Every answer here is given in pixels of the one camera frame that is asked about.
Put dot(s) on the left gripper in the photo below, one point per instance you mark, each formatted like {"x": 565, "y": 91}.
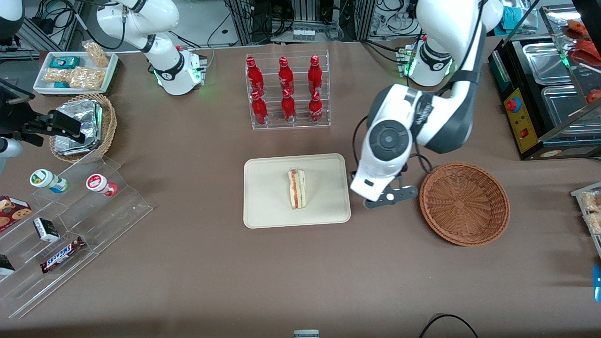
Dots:
{"x": 352, "y": 174}

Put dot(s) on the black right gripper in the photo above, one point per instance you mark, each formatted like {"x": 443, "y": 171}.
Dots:
{"x": 18, "y": 123}

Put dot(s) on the triangular sandwich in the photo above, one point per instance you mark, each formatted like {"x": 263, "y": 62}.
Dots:
{"x": 296, "y": 190}

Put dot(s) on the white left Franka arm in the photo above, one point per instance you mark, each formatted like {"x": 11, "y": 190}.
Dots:
{"x": 446, "y": 28}

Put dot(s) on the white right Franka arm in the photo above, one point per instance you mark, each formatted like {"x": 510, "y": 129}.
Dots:
{"x": 159, "y": 56}

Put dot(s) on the foil wrapped sandwich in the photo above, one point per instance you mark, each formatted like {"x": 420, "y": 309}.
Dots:
{"x": 70, "y": 148}
{"x": 82, "y": 115}

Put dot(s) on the light tan wicker basket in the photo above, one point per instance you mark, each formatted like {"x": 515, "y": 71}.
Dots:
{"x": 109, "y": 122}

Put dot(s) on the white rectangular snack tray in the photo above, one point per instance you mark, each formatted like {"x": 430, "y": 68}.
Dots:
{"x": 42, "y": 80}

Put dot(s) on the brown wicker basket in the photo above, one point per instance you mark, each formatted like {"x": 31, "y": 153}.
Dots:
{"x": 465, "y": 204}

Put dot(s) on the beige plastic tray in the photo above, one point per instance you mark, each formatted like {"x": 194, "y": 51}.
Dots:
{"x": 267, "y": 197}

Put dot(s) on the small rice cracker bag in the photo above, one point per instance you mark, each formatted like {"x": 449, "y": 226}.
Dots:
{"x": 56, "y": 75}

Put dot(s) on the green lid yogurt cup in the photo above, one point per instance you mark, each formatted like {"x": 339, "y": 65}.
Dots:
{"x": 44, "y": 180}

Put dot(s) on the large rice cracker bag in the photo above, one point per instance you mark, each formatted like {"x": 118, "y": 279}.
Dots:
{"x": 88, "y": 77}

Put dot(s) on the teal snack box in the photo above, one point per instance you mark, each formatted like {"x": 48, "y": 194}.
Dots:
{"x": 65, "y": 62}

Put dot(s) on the red lid yogurt cup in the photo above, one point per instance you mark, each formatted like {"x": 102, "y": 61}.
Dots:
{"x": 98, "y": 183}

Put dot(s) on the clear bag of peanuts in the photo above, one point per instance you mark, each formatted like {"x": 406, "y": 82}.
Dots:
{"x": 96, "y": 54}

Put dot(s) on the clear acrylic bottle rack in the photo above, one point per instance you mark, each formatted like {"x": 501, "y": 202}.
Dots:
{"x": 324, "y": 108}

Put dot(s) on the red cola bottle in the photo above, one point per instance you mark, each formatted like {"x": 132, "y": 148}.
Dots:
{"x": 315, "y": 75}
{"x": 288, "y": 108}
{"x": 255, "y": 77}
{"x": 259, "y": 110}
{"x": 286, "y": 77}
{"x": 315, "y": 110}

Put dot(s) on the red cookie box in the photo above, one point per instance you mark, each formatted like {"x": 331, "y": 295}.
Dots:
{"x": 11, "y": 211}

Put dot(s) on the small black white box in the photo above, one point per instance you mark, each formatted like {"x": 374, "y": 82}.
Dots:
{"x": 46, "y": 230}

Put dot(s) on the clear acrylic stepped shelf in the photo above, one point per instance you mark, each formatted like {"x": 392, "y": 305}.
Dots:
{"x": 112, "y": 220}

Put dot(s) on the Snickers chocolate bar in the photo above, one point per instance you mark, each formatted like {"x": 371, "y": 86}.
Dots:
{"x": 61, "y": 256}

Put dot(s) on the black snack packet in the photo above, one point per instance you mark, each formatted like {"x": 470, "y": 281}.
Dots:
{"x": 5, "y": 265}

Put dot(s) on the grey white object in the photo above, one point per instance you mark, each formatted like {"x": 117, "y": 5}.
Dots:
{"x": 306, "y": 334}

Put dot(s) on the black food warmer machine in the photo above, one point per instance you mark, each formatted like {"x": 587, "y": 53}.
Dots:
{"x": 526, "y": 122}

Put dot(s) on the white power strip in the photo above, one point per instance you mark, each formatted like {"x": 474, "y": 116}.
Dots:
{"x": 303, "y": 34}

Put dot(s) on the clear acrylic snack container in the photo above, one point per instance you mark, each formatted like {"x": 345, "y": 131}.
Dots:
{"x": 580, "y": 192}

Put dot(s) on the teal cloth bundle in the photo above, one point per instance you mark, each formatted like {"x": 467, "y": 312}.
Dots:
{"x": 516, "y": 19}

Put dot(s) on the crispy snack bag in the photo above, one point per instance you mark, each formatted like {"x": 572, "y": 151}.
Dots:
{"x": 595, "y": 224}
{"x": 592, "y": 202}

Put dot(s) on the blue object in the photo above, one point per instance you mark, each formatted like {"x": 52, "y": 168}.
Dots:
{"x": 597, "y": 281}

